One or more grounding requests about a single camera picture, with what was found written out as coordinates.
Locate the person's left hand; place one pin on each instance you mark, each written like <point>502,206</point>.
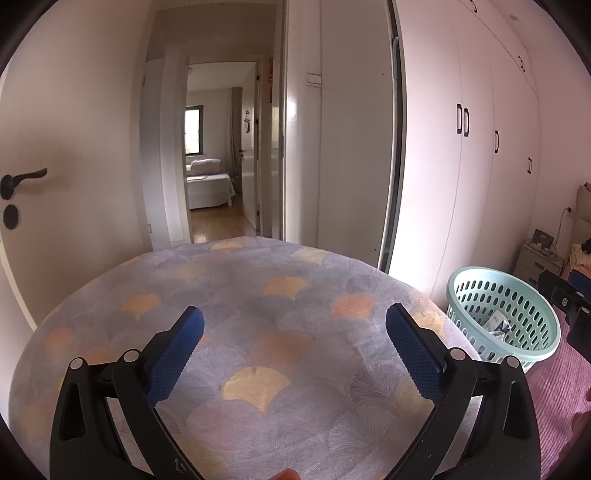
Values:
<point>285,474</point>

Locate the white bed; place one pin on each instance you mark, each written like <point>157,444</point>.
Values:
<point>210,189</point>

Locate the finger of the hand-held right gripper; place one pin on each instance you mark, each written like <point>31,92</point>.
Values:
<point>556,290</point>
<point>581,330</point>

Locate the white light switch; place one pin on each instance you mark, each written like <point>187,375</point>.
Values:
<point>314,79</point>

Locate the open bedroom door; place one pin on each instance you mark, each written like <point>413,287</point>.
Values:
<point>251,161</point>

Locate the window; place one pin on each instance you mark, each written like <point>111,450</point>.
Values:
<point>194,131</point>

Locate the black round keyhole plate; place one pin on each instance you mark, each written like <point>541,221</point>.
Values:
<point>11,217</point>

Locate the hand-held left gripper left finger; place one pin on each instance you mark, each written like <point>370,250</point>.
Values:
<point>178,357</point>

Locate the white pillow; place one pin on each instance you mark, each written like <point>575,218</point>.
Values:
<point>205,166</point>

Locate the white wardrobe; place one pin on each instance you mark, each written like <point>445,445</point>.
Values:
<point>485,207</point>

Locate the pink bedspread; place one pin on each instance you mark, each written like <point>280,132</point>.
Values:
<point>558,406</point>

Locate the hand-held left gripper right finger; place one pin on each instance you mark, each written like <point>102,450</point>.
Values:
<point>413,355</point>

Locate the dark picture frame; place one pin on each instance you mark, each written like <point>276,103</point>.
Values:
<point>541,239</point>

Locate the beige nightstand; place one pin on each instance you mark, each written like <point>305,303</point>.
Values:
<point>535,263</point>

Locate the mint green perforated basket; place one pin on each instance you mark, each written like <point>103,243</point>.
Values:
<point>531,357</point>

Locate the white door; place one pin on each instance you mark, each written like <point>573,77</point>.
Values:
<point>69,115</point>

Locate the red wall hanging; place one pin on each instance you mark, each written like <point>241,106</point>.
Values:
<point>270,78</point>

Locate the dark blue white packet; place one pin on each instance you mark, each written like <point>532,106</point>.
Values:
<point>499,323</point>

